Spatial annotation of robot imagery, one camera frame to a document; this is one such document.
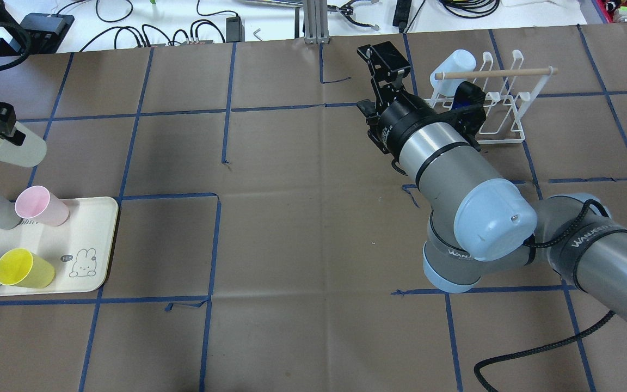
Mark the black power adapter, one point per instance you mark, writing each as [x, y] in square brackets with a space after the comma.
[234, 29]

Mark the pink plastic cup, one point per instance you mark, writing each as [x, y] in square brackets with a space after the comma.
[38, 204]

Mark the cream plastic tray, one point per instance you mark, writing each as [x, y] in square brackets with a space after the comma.
[80, 249]

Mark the metal reacher grabber tool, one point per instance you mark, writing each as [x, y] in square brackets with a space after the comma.
[347, 10]

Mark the white wire cup rack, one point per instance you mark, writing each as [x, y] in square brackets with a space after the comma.
[507, 94]

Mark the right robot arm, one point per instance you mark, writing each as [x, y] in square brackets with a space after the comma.
[480, 223]

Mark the cream white plastic cup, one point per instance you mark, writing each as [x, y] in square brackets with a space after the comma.
[29, 154]

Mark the light blue plastic cup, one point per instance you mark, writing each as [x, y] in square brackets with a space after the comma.
[459, 61]

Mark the aluminium frame post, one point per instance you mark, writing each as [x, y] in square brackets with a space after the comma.
[315, 22]

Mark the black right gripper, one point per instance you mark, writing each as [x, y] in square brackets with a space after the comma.
[399, 119]

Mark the yellow plastic cup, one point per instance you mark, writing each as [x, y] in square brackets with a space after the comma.
[21, 268]

